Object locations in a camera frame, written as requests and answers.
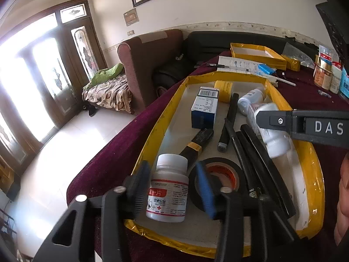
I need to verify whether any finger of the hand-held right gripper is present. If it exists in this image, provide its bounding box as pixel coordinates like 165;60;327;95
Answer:
255;109;294;135

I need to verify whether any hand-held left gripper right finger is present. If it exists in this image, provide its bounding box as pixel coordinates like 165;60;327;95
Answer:
195;162;303;262

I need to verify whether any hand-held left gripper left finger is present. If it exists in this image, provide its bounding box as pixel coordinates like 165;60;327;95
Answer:
33;160;152;262

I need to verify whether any large white pill bottle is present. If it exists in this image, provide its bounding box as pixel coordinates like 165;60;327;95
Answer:
247;102;292;159

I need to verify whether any black tape roll red core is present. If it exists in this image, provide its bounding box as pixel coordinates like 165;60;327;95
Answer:
189;157;247;213

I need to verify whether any white pill bottle red-cross label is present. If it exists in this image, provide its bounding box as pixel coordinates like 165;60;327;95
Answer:
145;153;189;223

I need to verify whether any small white pill bottle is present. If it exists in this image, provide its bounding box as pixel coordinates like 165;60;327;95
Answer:
237;88;267;115

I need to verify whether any thin black brush pen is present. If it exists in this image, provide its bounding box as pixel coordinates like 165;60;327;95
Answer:
224;117;246;156

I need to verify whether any long black marker grey end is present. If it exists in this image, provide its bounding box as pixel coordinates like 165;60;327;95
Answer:
217;92;241;154

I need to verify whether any black box orange band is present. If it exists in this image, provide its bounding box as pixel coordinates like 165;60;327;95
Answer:
178;128;214;167

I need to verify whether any short black marker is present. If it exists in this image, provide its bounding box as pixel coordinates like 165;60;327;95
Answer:
235;131;266;200

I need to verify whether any large yellow-taped white tray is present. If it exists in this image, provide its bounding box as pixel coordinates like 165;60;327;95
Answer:
123;71;326;258

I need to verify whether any white blue medicine box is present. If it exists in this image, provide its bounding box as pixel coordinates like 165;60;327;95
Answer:
190;86;220;129

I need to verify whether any person's right forearm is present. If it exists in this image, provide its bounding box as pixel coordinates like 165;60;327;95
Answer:
336;153;349;247

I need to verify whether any white pen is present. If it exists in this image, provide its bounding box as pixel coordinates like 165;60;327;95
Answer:
270;76;296;86

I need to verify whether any maroon tablecloth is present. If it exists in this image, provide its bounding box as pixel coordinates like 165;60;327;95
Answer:
66;50;349;262

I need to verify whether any clear jar blue cartoon label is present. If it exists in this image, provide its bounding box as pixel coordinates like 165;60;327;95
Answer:
338;67;349;99

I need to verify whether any white plastic jar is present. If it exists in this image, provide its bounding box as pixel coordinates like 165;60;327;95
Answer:
329;67;342;94

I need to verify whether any small blue pack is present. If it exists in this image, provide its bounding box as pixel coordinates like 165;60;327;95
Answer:
258;64;279;76

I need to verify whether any black pens bundle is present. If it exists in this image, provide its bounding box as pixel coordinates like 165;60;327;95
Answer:
240;124;297;219

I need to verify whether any pale yellow tape roll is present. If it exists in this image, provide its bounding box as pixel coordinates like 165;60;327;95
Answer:
213;80;233;103

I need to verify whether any wide yellow tape roll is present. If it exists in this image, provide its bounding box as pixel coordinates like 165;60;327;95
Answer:
281;55;301;71

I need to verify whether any white printed notepad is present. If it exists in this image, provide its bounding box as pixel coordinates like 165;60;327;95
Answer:
217;55;263;74

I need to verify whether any small yellow-taped white tray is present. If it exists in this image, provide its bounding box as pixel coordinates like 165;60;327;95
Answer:
230;43;287;71

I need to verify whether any clear plastic bag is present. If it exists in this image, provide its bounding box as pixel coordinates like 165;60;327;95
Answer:
282;42;317;67

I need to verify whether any clear jar red-blue lid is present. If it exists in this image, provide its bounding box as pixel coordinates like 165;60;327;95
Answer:
318;44;334;64

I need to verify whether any black sofa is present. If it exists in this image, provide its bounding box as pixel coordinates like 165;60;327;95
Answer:
153;30;319;88

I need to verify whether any patterned blanket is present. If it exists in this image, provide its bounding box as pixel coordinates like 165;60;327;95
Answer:
82;72;137;115

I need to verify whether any green cloth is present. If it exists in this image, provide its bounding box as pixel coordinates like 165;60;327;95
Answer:
91;63;125;86

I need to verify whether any brown armchair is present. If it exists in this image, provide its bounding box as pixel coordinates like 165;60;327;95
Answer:
117;29;184;115

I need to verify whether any wooden glass door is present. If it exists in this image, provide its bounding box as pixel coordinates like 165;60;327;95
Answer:
0;0;108;167

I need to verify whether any brown wall plaque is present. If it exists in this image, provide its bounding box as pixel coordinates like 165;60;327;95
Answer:
123;8;139;27

